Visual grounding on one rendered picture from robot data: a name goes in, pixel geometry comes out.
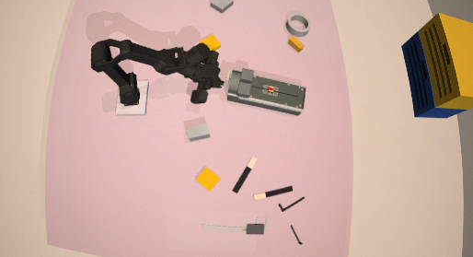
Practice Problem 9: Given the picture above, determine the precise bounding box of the dark grey hollow cylinder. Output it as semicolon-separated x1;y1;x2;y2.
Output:
285;13;311;37

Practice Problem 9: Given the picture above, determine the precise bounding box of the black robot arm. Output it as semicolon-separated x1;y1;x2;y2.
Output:
91;39;221;106

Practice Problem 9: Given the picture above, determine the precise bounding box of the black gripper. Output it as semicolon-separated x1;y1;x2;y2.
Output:
184;51;222;104

